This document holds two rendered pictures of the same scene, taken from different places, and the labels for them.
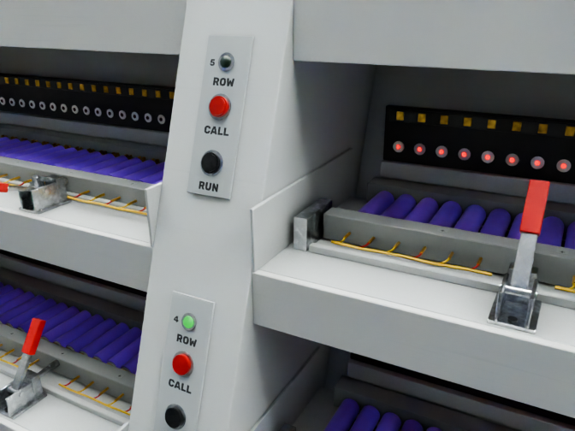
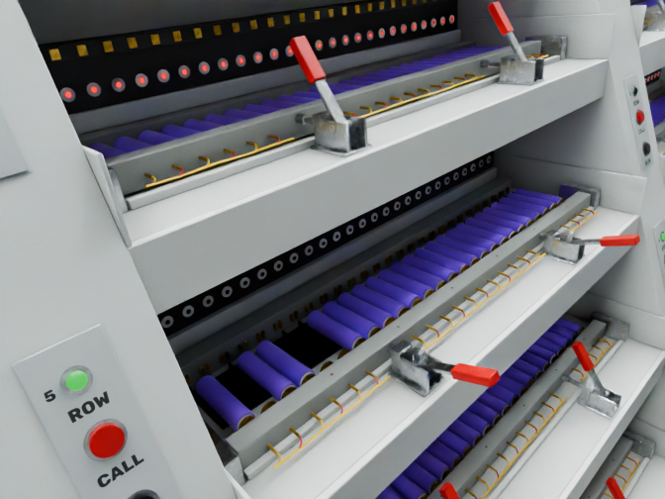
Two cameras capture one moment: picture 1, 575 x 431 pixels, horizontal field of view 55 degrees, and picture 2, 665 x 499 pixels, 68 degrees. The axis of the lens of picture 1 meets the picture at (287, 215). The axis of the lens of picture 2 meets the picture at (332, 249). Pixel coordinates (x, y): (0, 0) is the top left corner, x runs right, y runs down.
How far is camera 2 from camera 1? 0.98 m
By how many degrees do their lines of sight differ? 61
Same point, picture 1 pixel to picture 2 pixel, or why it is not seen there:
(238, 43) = (633, 78)
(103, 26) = (571, 94)
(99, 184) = (559, 219)
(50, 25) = (542, 107)
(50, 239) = (598, 264)
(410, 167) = not seen: hidden behind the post
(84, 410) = (601, 370)
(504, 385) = not seen: outside the picture
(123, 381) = (591, 337)
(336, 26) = (645, 58)
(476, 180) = not seen: hidden behind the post
